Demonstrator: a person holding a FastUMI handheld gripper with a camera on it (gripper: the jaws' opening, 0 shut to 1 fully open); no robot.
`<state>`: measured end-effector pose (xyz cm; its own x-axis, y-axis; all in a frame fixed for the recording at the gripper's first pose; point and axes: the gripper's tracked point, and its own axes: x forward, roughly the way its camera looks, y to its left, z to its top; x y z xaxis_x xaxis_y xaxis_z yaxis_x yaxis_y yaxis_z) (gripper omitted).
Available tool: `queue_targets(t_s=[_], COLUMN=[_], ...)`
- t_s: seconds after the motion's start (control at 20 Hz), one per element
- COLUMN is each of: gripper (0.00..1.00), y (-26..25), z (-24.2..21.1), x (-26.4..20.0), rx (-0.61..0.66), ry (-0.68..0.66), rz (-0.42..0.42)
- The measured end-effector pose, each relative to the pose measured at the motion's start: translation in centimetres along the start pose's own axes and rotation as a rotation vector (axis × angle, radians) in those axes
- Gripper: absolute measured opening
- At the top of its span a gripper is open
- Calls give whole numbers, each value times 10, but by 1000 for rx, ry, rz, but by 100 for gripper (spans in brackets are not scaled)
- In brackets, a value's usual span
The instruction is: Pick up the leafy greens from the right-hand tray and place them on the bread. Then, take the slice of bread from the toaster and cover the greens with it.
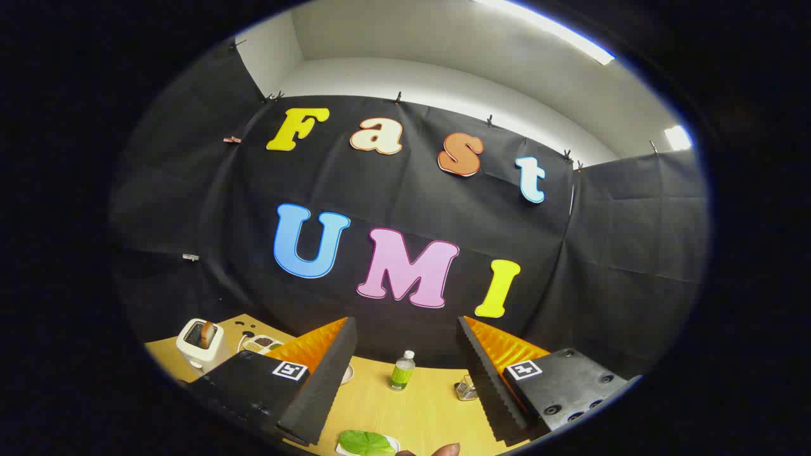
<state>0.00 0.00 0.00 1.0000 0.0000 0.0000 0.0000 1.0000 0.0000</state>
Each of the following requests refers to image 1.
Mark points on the black backdrop cloth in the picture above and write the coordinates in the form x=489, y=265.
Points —
x=412, y=190

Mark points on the toasted bread slice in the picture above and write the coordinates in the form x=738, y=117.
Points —
x=208, y=334

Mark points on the green label drink bottle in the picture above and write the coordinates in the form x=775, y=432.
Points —
x=402, y=373

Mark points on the small ceiling light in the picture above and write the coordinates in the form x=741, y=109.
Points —
x=678, y=137

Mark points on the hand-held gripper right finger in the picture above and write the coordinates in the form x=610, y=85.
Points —
x=491, y=392

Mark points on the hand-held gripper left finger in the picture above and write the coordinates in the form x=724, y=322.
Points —
x=323, y=392

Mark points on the white divided grain dish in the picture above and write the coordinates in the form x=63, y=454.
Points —
x=263, y=342

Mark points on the white square plate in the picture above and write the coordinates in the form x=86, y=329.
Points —
x=396, y=443

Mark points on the white round plate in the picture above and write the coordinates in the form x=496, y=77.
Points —
x=347, y=375

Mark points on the white toaster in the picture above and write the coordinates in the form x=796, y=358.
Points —
x=190, y=351

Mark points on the long ceiling light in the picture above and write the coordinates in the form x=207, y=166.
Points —
x=557, y=35

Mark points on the green lettuce leaf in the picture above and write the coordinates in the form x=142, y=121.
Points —
x=364, y=442

